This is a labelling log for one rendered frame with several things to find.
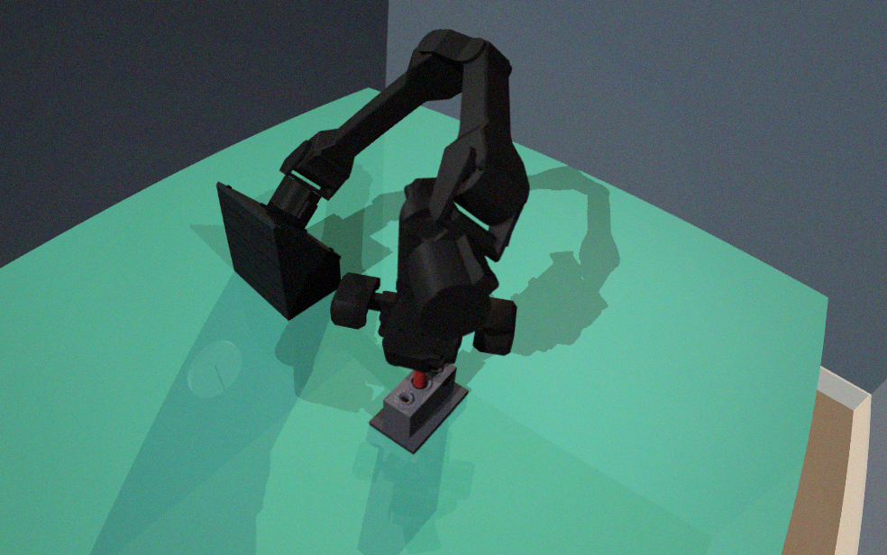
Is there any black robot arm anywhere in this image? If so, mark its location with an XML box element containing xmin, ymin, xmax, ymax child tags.
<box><xmin>260</xmin><ymin>29</ymin><xmax>530</xmax><ymax>372</ymax></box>

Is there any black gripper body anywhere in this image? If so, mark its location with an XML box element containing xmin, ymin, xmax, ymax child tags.
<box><xmin>330</xmin><ymin>262</ymin><xmax>517</xmax><ymax>357</ymax></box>

